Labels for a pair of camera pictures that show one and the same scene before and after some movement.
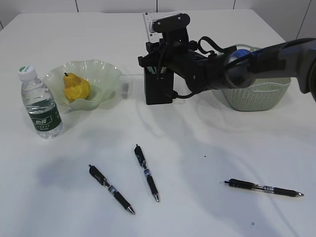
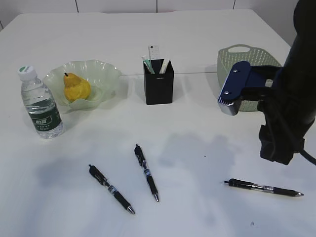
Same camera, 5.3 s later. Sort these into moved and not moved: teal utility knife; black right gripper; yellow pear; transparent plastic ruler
Moved: transparent plastic ruler; black right gripper
Not moved: teal utility knife; yellow pear
